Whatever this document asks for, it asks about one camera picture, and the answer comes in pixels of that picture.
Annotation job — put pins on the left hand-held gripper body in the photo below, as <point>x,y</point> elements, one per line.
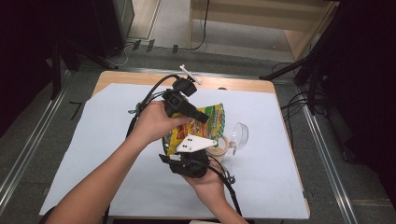
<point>177,96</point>

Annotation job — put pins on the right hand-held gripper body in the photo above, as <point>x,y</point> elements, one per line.
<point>193,165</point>

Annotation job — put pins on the yellow green spout pouch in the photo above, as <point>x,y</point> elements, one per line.
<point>205,124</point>

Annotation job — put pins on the glass jar with hinged lid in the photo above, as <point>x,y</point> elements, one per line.
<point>239,133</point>

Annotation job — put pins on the person's right hand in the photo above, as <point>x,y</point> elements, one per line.
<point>208,186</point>

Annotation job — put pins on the person's left hand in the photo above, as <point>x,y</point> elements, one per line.
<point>152,124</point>

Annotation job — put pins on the black power plug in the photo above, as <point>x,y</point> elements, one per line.
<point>136,44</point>
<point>175,48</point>
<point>150,45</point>

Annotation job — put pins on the dark cabinet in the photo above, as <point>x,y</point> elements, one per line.
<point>110,25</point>

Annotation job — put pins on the light wooden shelf unit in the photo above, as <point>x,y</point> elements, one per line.
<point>249,18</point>

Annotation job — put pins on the black metal stand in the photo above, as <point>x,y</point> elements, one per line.
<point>57,68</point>
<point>311,59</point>

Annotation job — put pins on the metal floor rail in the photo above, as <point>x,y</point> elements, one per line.
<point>28,146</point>
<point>330,165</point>

